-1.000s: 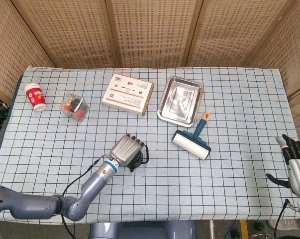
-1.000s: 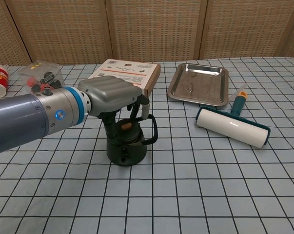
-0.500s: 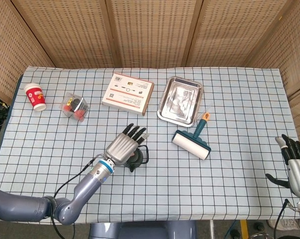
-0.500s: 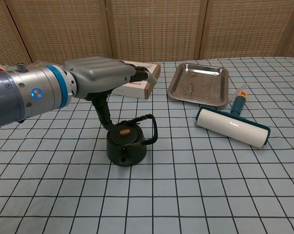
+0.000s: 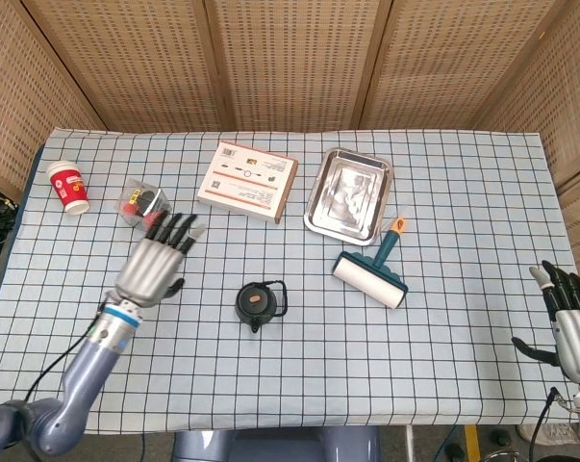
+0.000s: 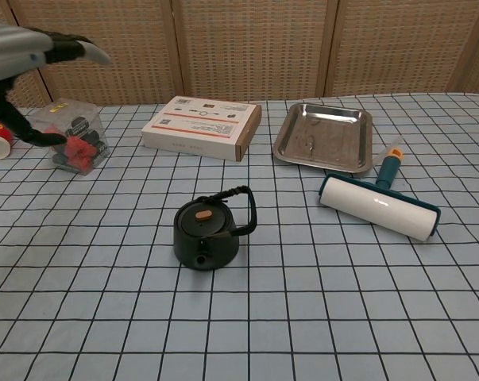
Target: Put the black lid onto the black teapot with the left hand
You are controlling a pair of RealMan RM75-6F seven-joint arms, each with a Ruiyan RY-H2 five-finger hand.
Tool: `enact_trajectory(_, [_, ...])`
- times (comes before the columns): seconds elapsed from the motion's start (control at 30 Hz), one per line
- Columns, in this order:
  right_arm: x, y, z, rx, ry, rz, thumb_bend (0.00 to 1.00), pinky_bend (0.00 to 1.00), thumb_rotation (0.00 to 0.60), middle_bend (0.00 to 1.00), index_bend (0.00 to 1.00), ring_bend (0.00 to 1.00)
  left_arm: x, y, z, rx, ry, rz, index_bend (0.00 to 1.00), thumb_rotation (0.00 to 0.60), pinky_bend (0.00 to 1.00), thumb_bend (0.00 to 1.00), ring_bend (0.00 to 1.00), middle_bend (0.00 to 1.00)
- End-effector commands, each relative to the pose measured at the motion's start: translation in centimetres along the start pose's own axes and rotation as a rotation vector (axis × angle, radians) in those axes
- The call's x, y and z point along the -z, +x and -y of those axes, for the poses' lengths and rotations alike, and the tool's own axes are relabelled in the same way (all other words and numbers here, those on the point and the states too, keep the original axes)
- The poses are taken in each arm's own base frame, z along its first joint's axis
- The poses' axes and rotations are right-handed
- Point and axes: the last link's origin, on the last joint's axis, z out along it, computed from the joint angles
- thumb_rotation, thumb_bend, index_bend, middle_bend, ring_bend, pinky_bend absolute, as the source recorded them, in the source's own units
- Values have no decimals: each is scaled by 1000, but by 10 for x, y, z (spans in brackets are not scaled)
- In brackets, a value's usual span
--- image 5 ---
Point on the white cardboard box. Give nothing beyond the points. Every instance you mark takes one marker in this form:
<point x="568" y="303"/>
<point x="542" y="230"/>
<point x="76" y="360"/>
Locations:
<point x="246" y="183"/>

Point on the left silver-black robot hand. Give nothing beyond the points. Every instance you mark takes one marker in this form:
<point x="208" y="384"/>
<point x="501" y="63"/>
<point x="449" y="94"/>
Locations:
<point x="150" y="269"/>

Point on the woven bamboo folding screen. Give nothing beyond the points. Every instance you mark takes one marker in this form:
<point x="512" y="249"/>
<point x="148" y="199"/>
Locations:
<point x="294" y="58"/>

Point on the white sneaker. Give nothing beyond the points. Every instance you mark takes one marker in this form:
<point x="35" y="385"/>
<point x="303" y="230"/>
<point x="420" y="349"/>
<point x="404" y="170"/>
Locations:
<point x="549" y="433"/>

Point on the stainless steel tray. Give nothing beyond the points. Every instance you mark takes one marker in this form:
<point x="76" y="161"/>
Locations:
<point x="347" y="197"/>

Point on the clear box of red-black items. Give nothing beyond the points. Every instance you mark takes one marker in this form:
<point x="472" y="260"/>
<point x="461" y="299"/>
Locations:
<point x="135" y="202"/>

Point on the dark green teapot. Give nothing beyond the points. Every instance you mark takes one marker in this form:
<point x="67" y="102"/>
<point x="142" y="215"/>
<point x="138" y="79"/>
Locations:
<point x="256" y="322"/>

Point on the red and white paper cup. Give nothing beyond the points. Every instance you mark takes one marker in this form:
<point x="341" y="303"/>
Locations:
<point x="68" y="185"/>

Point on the dark green teapot lid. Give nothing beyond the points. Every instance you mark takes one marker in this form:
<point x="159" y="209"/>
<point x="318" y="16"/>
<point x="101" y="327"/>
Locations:
<point x="256" y="299"/>

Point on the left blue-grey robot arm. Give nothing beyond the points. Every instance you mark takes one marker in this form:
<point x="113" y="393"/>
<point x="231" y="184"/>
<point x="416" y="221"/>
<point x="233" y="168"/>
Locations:
<point x="85" y="366"/>

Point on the right silver-black robot hand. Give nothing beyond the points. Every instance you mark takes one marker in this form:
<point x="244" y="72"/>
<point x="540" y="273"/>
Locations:
<point x="575" y="337"/>

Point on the blue checked tablecloth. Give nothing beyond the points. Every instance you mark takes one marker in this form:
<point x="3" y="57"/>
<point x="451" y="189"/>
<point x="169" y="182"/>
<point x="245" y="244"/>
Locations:
<point x="318" y="361"/>

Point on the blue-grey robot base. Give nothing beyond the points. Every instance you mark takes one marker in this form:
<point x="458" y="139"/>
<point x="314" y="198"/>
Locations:
<point x="270" y="447"/>

